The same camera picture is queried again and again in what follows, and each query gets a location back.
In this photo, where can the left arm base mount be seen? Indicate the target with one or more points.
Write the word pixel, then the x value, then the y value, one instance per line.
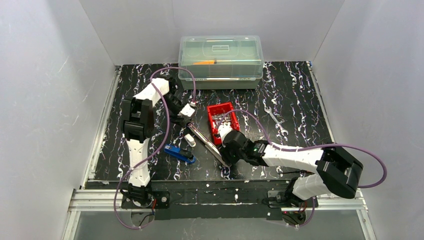
pixel 149 200

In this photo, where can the red plastic bin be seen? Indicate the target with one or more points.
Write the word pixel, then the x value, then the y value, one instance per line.
pixel 216 113

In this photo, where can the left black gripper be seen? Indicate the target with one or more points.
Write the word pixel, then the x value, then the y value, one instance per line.
pixel 180 120

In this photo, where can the pile of staple strips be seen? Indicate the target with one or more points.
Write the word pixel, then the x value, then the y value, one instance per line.
pixel 229 119

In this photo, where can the clear plastic storage box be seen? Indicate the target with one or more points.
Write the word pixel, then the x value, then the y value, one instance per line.
pixel 239 64

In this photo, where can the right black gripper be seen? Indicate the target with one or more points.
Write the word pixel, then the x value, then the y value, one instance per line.
pixel 226 154

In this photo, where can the black silver stapler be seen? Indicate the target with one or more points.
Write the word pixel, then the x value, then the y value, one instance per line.
pixel 208 144

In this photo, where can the blue stapler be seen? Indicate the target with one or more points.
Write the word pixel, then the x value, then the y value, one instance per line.
pixel 179 153

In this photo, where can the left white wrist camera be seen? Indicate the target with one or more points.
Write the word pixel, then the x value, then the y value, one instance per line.
pixel 188 110

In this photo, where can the silver open-end wrench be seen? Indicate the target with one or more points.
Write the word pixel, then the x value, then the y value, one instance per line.
pixel 269 111

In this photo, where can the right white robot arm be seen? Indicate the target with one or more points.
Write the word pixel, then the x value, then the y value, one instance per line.
pixel 333 169

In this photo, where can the orange tool inside box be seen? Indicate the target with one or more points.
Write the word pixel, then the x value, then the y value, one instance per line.
pixel 205 62

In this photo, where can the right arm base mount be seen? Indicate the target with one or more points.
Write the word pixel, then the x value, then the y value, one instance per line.
pixel 286 198

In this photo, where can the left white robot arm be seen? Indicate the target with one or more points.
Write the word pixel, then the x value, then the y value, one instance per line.
pixel 138 125

